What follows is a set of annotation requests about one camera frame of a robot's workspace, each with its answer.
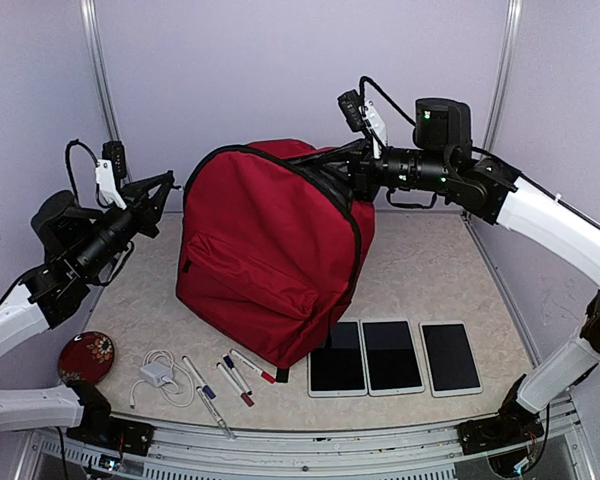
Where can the red backpack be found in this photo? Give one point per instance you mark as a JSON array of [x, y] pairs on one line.
[[268, 257]]

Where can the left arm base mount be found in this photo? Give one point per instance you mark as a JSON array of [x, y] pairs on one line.
[[121, 435]]

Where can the clear silver pen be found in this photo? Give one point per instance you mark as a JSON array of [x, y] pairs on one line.
[[228, 433]]

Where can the front aluminium rail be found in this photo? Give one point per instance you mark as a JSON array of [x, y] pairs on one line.
[[181, 451]]

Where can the right aluminium frame post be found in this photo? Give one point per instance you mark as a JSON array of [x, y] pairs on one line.
[[505, 65]]

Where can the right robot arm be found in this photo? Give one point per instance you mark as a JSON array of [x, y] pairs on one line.
[[441, 162]]

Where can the red floral lacquer dish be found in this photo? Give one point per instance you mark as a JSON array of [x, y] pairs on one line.
[[88, 357]]

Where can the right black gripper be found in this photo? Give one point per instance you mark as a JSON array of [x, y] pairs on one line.
[[361, 173]]

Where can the red cap marker long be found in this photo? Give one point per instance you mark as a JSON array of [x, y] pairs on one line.
[[253, 366]]

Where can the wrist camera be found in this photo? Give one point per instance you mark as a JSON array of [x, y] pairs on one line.
[[110, 171], [362, 116]]

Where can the aluminium frame post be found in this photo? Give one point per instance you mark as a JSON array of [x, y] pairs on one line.
[[96, 53], [505, 65]]

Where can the blue cap white marker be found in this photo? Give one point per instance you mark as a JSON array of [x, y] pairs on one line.
[[198, 378]]

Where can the left aluminium frame post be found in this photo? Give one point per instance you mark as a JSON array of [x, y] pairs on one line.
[[96, 53]]

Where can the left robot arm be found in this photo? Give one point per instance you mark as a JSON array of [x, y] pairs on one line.
[[79, 244]]

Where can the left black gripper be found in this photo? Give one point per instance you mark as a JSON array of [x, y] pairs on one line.
[[147, 210]]

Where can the white tablet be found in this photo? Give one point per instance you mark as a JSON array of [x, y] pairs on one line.
[[391, 360], [449, 358], [336, 368]]

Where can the dark blue cap marker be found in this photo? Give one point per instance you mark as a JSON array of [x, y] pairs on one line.
[[236, 374]]

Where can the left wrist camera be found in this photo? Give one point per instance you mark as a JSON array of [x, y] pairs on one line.
[[110, 171]]

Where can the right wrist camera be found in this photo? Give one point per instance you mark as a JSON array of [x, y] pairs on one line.
[[362, 116]]

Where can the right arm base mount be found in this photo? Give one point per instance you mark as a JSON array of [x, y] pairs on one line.
[[477, 436]]

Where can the red cap marker short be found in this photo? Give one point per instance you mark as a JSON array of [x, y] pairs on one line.
[[234, 384]]

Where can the white charger with cable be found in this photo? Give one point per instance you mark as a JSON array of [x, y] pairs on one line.
[[161, 371]]

